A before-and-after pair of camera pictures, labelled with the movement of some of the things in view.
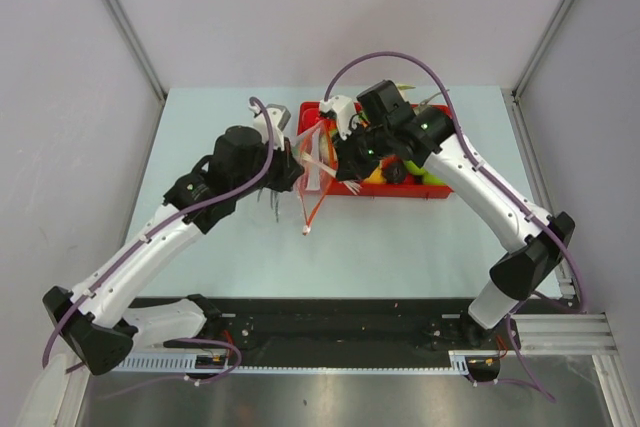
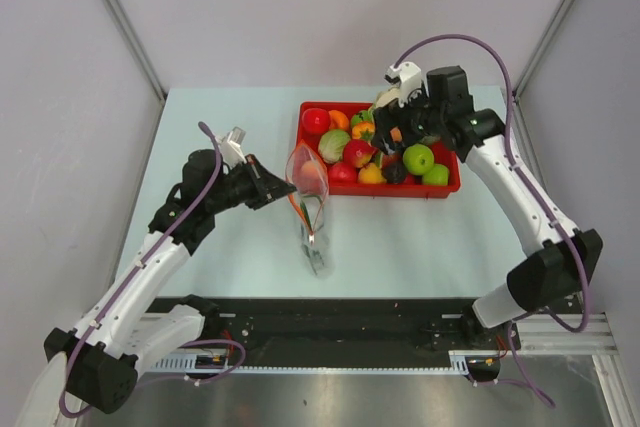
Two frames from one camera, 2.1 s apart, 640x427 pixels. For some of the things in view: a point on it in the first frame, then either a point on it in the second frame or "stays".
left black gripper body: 277,177 to 239,187
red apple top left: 309,116 stays
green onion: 328,150 to 306,215
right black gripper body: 363,149 to 419,118
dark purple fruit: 394,171 stays
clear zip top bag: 318,147 to 308,204
